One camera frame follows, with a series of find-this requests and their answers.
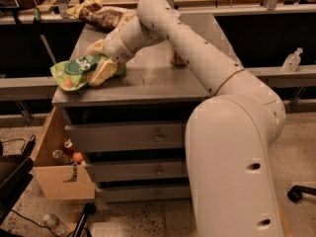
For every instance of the black equipment at left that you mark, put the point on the black equipment at left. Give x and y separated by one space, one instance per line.
15 175

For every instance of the middle grey drawer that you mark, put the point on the middle grey drawer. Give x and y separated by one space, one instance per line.
137 170

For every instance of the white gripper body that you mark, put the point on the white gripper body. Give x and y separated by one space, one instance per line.
116 47

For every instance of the orange fruit in bin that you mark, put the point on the orange fruit in bin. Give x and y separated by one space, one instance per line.
77 157

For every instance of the top grey drawer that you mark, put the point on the top grey drawer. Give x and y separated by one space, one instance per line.
125 136

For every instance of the plastic bottle on floor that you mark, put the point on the plastic bottle on floor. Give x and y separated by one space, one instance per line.
54 224

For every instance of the grey drawer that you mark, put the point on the grey drawer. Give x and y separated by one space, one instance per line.
137 170
144 193
125 136

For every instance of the green rice chip bag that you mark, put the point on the green rice chip bag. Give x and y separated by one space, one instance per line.
72 75

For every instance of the brown yellow chip bag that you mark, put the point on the brown yellow chip bag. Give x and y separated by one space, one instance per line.
105 18

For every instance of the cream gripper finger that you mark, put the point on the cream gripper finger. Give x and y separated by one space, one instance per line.
96 48
105 69

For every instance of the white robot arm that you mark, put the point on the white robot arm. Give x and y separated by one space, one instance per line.
227 136

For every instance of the bottom grey drawer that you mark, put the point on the bottom grey drawer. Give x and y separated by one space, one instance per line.
144 193

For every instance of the clear bottle in bin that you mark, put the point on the clear bottle in bin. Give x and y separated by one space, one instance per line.
60 157

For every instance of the black chair base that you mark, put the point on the black chair base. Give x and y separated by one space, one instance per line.
295 194

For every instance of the grey drawer cabinet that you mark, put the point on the grey drawer cabinet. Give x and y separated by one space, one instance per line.
151 89

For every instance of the gold soda can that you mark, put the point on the gold soda can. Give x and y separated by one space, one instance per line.
176 59

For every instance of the wooden side bin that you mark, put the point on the wooden side bin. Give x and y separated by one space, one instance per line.
58 181

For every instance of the clear bottle on shelf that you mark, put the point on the clear bottle on shelf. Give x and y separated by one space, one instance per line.
292 61

